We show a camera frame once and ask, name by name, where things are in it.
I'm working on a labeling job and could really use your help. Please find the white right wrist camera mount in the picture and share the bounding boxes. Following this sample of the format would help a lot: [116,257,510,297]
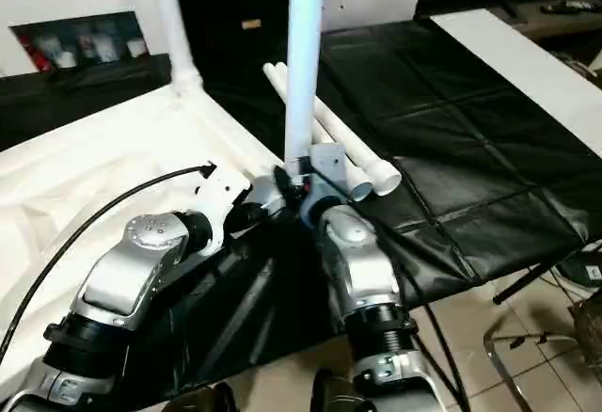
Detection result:
[308,144,353,199]

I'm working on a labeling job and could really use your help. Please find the red figurine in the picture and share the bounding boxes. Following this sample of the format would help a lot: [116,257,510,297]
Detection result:
[32,42,52,72]

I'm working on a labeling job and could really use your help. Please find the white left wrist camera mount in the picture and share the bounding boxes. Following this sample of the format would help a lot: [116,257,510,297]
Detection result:
[192,162,251,259]

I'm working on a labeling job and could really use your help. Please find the black furniture with gold label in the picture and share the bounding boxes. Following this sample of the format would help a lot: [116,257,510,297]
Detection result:
[166,0,295,98]

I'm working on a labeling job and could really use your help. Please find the white plastic table leg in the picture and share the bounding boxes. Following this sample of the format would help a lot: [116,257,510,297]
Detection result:
[148,0,204,99]
[262,62,373,205]
[275,61,404,198]
[283,0,329,186]

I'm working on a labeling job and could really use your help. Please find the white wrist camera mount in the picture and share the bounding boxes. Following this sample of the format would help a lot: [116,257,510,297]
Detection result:
[192,162,251,259]
[308,144,353,199]

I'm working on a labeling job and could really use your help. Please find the brown woven basket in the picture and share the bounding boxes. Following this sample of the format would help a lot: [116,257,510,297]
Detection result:
[567,298,602,372]

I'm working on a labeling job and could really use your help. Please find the white glass-door cabinet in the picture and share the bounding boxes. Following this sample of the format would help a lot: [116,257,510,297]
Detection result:
[0,0,159,78]

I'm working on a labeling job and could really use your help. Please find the dark robot right foot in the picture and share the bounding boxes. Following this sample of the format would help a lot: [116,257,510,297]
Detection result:
[312,368,364,412]

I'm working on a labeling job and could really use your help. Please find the white plastic table top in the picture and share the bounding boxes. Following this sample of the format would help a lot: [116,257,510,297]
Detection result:
[0,80,289,355]

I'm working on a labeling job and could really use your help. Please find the white flat board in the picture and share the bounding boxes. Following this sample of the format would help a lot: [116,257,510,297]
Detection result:
[429,7,602,158]

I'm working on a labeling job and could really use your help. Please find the black stand leg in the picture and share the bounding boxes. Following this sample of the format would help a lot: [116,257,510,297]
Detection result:
[492,241,590,306]

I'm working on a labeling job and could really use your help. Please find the chrome tube frame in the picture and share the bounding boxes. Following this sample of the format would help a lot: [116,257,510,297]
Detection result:
[483,321,587,412]

